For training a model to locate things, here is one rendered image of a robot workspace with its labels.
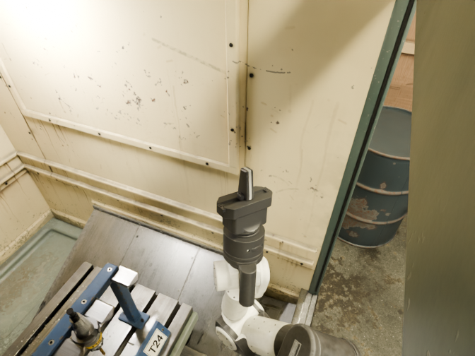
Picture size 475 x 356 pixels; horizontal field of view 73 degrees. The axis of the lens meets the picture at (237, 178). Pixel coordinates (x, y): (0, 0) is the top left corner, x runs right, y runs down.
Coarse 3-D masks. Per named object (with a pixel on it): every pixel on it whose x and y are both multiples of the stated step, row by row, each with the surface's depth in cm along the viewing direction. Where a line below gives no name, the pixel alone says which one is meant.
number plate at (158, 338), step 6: (156, 330) 107; (156, 336) 106; (162, 336) 108; (150, 342) 104; (156, 342) 106; (162, 342) 107; (150, 348) 104; (156, 348) 105; (150, 354) 103; (156, 354) 105
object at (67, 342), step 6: (66, 342) 79; (72, 342) 79; (60, 348) 78; (66, 348) 78; (72, 348) 78; (78, 348) 78; (84, 348) 78; (54, 354) 77; (60, 354) 77; (66, 354) 77; (72, 354) 77; (78, 354) 77
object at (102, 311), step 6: (96, 300) 87; (90, 306) 86; (96, 306) 86; (102, 306) 86; (108, 306) 86; (114, 306) 86; (84, 312) 85; (90, 312) 85; (96, 312) 85; (102, 312) 85; (108, 312) 85; (96, 318) 84; (102, 318) 84; (108, 318) 84
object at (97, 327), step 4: (92, 320) 82; (96, 324) 81; (96, 328) 81; (100, 328) 83; (72, 332) 80; (96, 332) 82; (100, 332) 82; (72, 336) 79; (88, 336) 79; (92, 336) 79; (76, 340) 79; (80, 340) 79; (84, 340) 79; (88, 340) 79; (92, 340) 80; (80, 344) 79; (84, 344) 80; (88, 344) 80
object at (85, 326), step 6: (78, 318) 76; (84, 318) 78; (72, 324) 75; (78, 324) 76; (84, 324) 77; (90, 324) 80; (78, 330) 77; (84, 330) 78; (90, 330) 79; (78, 336) 78; (84, 336) 79
